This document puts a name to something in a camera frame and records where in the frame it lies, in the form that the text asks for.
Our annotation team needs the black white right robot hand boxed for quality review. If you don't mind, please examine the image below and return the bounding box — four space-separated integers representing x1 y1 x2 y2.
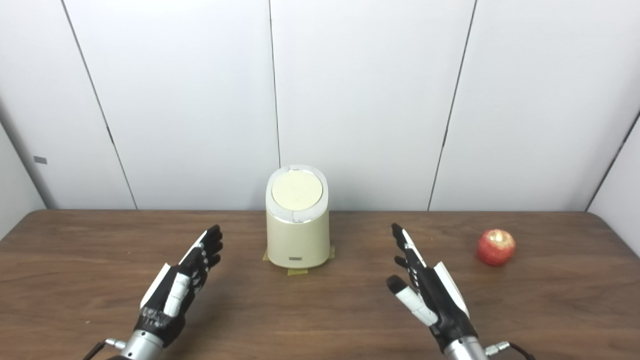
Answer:
386 223 479 353

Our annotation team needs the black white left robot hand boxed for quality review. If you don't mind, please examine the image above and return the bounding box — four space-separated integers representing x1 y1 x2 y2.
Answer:
134 224 224 348

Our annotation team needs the red apple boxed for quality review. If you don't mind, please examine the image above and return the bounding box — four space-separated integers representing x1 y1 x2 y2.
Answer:
477 229 516 267

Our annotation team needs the cream-colored lidded bin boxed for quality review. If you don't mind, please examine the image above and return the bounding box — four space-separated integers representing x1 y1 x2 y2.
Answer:
265 165 331 269

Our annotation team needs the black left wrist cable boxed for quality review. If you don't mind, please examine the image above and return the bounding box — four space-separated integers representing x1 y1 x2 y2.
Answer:
82 338 127 360

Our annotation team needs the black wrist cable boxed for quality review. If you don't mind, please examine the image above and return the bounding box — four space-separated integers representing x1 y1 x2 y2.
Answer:
486 341 536 360
82 338 127 360

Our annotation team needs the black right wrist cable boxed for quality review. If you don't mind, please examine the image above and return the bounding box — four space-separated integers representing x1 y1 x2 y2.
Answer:
486 341 536 360

